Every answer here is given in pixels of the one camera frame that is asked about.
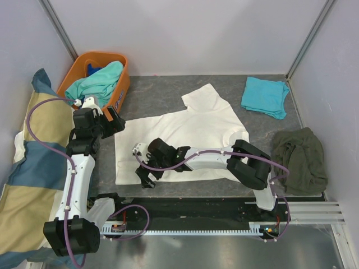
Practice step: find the folded turquoise t shirt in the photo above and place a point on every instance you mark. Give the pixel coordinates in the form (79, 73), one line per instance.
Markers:
(265, 97)

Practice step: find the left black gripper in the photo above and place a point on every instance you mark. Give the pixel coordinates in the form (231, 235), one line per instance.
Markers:
(116, 125)

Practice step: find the aluminium corner post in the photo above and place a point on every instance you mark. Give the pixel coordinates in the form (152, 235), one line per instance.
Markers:
(318, 23)
(59, 28)

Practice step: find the olive green t shirt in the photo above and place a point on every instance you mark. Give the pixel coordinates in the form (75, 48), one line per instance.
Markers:
(301, 152)

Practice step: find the blue beige checkered pillow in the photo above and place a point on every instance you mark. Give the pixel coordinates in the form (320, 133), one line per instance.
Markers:
(32, 193)

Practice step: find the orange plastic basket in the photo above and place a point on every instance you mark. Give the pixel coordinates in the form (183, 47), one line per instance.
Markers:
(80, 69)

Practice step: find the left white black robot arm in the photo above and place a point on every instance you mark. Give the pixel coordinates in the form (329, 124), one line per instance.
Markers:
(76, 227)

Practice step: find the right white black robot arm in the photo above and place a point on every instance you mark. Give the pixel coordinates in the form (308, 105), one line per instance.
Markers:
(249, 165)

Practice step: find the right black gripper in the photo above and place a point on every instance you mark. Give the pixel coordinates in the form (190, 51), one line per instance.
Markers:
(146, 182)

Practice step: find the left aluminium corner post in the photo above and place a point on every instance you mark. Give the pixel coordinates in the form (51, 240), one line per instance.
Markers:
(59, 28)

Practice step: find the right aluminium corner post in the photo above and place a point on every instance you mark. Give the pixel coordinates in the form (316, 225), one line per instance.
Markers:
(318, 23)

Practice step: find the white t shirt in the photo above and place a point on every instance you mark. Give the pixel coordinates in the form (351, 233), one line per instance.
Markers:
(207, 122)

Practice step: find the dark blue t shirt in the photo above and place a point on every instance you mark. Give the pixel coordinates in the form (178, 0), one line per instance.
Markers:
(91, 70)

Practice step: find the aluminium extrusion rails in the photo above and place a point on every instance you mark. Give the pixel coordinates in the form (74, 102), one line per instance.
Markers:
(313, 213)

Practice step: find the mint green t shirt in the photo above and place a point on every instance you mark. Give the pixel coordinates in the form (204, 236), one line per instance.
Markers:
(100, 84)

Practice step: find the white slotted cable duct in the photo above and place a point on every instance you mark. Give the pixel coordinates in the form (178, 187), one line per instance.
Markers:
(111, 228)

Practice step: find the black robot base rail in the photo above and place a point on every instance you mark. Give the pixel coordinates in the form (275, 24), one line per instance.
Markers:
(196, 213)

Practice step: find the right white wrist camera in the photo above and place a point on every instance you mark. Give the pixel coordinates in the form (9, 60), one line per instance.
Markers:
(140, 149)

